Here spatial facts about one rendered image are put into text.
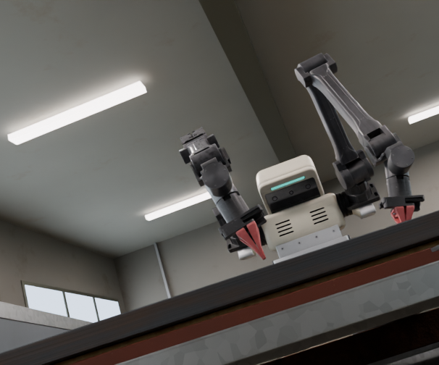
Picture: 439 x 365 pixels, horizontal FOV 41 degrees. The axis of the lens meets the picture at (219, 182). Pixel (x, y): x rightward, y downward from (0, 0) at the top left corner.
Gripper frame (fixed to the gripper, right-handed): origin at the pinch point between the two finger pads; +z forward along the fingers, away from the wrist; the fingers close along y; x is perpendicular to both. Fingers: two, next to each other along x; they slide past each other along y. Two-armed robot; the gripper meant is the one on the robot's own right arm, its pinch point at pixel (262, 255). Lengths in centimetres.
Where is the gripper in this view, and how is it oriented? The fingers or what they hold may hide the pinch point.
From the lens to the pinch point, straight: 126.3
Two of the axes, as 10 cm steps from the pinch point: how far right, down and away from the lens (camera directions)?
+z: 4.9, 8.0, -3.5
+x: 1.7, 3.1, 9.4
